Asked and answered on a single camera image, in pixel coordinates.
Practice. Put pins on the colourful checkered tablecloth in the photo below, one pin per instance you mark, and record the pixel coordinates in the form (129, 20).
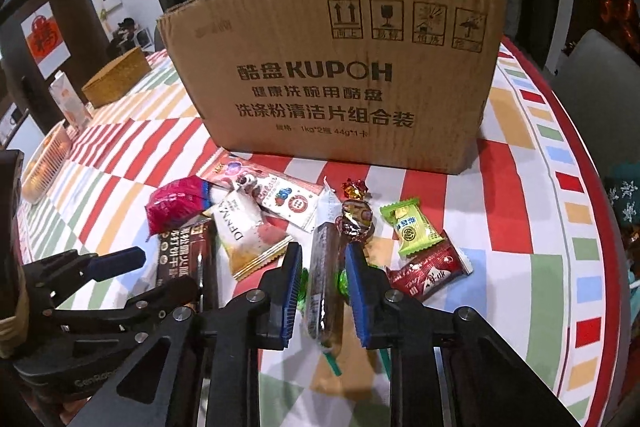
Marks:
(500, 207)

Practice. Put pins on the dark brown biscuit packet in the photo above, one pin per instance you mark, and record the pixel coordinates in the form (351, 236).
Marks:
(182, 252)

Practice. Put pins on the white paper carton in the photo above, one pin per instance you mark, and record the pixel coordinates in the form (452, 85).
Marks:
(67, 102)

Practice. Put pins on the magenta snack packet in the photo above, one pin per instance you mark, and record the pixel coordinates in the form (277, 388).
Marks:
(172, 204)

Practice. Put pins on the green wrapped candy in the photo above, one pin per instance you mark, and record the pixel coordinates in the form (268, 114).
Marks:
(343, 281)

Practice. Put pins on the white and orange snack packet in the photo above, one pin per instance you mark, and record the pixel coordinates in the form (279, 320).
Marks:
(245, 232)

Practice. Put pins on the red wall poster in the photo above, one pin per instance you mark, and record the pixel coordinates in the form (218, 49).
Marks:
(42, 37)

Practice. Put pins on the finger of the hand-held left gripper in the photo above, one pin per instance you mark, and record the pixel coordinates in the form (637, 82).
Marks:
(120, 258)
(165, 293)

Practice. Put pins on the long clear-wrapped brown bar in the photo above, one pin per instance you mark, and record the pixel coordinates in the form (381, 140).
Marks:
(325, 257)

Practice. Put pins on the grey dining chair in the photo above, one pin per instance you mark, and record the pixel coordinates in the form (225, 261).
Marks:
(595, 77)

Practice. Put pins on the brown cardboard box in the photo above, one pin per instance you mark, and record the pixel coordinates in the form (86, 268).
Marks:
(325, 57)

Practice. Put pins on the teal cloth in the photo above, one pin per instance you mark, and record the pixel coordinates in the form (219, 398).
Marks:
(622, 199)

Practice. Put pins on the red snack packet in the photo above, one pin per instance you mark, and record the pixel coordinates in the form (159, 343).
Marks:
(430, 272)

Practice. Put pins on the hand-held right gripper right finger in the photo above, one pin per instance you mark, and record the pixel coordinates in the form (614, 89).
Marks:
(357, 302)

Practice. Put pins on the gold foil wrapped candy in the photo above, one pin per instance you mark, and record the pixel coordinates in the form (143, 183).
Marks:
(355, 217)

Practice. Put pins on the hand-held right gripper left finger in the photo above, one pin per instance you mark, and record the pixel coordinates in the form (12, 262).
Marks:
(289, 302)

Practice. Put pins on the green snack packet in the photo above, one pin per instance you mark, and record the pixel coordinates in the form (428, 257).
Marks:
(410, 229)

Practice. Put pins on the woven wicker basket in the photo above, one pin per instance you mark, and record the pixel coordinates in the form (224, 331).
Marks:
(115, 77)

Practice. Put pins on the white basket with oranges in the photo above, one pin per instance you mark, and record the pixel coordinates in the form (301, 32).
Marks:
(45, 162)

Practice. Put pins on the pink lollipop packet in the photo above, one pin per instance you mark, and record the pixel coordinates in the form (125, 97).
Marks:
(285, 197)

